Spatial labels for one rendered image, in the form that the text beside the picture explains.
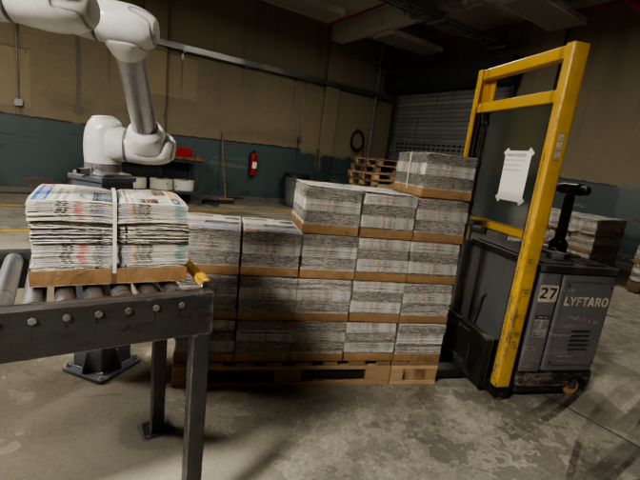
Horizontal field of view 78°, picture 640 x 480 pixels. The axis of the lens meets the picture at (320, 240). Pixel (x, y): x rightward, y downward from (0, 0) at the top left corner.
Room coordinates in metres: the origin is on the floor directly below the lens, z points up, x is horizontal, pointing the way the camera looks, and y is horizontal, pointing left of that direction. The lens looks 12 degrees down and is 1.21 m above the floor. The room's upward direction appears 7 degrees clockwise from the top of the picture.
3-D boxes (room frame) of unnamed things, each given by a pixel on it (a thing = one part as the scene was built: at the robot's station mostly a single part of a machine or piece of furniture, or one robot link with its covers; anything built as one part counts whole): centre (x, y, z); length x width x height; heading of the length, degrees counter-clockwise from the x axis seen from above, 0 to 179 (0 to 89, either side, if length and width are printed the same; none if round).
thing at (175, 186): (7.34, 3.28, 0.55); 1.80 x 0.70 x 1.09; 125
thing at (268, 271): (2.06, 0.13, 0.40); 1.16 x 0.38 x 0.51; 103
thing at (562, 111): (2.00, -1.08, 0.97); 0.09 x 0.09 x 1.75; 13
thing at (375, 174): (8.78, -1.21, 0.65); 1.33 x 0.94 x 1.30; 129
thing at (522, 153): (2.33, -1.02, 1.28); 0.57 x 0.01 x 0.65; 13
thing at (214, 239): (2.06, 0.13, 0.42); 1.17 x 0.39 x 0.83; 103
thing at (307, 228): (2.09, 0.00, 0.86); 0.38 x 0.29 x 0.04; 14
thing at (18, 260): (0.99, 0.83, 0.77); 0.47 x 0.05 x 0.05; 35
